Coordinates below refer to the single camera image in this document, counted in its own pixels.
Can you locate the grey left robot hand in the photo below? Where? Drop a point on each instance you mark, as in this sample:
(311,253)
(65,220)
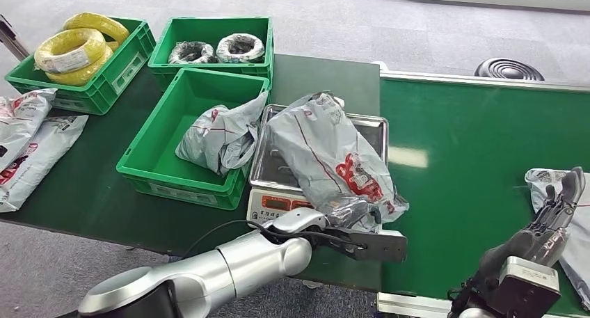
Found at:
(355,214)

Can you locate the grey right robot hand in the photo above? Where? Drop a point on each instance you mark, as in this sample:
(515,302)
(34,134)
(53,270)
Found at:
(539,237)

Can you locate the grey package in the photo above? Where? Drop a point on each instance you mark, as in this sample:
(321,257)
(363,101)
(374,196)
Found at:
(578,242)
(322,154)
(221,138)

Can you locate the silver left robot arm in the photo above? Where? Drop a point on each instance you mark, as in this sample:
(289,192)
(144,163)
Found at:
(230,270)

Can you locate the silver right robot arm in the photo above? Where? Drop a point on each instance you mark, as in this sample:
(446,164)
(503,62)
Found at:
(470,302)

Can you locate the grey package, red logo print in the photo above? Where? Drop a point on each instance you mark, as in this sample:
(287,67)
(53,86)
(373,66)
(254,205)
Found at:
(578,242)

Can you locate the green conveyor belt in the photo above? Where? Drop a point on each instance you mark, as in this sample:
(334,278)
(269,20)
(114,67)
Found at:
(461,168)

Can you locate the crumpled grey package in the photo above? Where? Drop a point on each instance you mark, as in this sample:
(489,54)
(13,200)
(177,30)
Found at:
(221,138)

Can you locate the white package with black label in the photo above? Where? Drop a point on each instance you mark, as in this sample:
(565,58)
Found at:
(39,152)

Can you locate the white package with red print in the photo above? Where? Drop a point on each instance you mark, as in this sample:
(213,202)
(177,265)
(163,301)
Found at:
(25,115)

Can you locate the electronic scale with steel tray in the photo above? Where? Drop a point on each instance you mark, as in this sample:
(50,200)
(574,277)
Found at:
(272,173)

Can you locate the black ribbed round disc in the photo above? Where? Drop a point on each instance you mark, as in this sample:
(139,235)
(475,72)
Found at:
(509,69)

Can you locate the empty-walled green plastic crate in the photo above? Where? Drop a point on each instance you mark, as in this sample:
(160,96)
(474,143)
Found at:
(161,140)

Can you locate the green crate with white label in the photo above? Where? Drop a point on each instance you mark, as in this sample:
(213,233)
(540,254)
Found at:
(106,81)

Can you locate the dark metal leg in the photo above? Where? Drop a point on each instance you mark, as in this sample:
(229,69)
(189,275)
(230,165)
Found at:
(11,41)

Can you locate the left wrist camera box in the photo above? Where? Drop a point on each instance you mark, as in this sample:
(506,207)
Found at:
(378,247)

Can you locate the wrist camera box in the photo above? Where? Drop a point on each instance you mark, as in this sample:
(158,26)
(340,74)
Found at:
(378,247)
(525,286)

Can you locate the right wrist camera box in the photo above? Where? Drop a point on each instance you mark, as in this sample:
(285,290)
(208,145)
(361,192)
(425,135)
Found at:
(525,286)

